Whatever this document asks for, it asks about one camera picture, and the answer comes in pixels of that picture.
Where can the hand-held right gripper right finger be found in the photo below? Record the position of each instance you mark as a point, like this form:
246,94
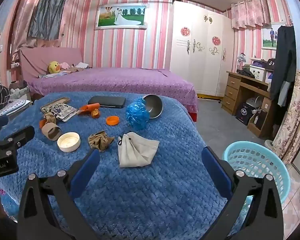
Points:
215,170

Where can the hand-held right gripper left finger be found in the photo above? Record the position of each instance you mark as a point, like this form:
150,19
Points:
86,170

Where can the orange peel piece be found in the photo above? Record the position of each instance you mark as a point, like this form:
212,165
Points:
42,123

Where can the cardboard tube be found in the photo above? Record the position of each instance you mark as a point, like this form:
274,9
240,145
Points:
51,131

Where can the large brown paper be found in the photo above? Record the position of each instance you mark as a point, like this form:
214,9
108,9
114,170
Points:
100,141

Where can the white round lid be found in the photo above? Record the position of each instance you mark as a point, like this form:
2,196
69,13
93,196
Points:
68,142

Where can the small brown paper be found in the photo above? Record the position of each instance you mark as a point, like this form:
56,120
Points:
49,118

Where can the patterned snack packet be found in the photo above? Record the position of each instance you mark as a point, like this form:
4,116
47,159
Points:
63,112

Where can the light blue plastic basket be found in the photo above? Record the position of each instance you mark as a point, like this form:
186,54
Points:
265,155

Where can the white cloth pouch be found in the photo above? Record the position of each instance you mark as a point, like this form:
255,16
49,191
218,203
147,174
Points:
137,152

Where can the orange plastic lid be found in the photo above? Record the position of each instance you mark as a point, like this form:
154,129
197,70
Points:
112,120

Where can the orange carrot piece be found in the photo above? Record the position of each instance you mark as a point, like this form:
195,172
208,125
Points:
90,107

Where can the blue plastic bag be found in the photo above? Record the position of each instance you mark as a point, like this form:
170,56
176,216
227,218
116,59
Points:
137,115

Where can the dotted ironing board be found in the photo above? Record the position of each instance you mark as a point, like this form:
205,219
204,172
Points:
12,107

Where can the black white patterned cloth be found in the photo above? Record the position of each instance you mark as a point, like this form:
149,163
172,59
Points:
1,97

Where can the blue fleece blanket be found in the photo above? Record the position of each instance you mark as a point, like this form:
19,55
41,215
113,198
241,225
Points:
140,192

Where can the white fan base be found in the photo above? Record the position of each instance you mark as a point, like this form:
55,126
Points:
271,145

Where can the black carton with label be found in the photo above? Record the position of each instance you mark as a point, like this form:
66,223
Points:
244,113

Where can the pink covered headboard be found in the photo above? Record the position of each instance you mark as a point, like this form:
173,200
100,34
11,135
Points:
37,60

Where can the yellow duck plush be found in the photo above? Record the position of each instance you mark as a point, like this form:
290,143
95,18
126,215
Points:
53,67

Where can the white helmet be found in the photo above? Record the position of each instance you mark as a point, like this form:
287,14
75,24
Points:
252,102

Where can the wooden desk with drawers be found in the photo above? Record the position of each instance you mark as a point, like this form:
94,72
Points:
233,90

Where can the pink plush toy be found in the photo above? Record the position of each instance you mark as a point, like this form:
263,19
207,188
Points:
64,65

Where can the steel bowl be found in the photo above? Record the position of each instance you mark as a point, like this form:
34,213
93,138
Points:
153,105

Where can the white cloth item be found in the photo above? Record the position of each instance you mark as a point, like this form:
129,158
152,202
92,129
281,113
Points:
82,65

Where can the purple dotted bed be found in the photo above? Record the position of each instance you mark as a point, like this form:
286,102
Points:
115,80

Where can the blue and floral door curtain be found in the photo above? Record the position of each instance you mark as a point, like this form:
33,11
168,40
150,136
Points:
296,110

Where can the dark clothing pile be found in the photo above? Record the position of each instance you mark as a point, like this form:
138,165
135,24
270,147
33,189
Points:
245,73

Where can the white storage box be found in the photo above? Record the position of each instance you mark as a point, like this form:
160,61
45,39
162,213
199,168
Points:
257,73

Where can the pink satin curtain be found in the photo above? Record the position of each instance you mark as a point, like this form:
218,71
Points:
22,17

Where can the white wardrobe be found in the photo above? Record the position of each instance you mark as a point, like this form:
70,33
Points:
202,62

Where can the desk lamp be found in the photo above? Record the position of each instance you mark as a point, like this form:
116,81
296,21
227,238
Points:
240,58

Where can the purple box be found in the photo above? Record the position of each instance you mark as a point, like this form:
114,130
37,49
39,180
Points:
257,62

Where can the black printed box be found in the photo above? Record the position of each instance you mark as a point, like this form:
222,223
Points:
270,65

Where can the grey window curtain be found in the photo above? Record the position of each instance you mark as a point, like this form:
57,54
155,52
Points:
47,10

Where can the hanging black clothing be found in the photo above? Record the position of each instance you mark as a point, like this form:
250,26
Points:
283,62

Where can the framed wedding photo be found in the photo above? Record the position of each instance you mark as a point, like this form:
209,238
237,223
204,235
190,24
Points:
121,16

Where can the pink patterned window valance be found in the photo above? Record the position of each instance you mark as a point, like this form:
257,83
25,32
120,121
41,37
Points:
250,12

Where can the small couple wall poster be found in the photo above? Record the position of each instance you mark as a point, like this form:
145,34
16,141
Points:
268,38

